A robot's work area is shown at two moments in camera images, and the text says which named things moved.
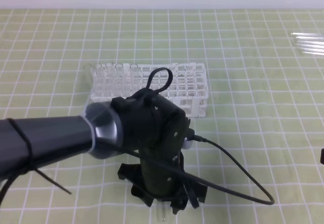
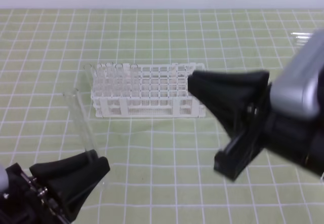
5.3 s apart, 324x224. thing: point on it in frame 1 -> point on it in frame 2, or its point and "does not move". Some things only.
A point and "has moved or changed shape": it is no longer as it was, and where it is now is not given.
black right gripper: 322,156 -> 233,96
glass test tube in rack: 100,80 does not move
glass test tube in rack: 109,79 does not move
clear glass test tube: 161,211 has moved or changed shape
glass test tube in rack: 119,80 does not move
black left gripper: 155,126 -> 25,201
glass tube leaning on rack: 88,78 does not move
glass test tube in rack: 133,77 does not move
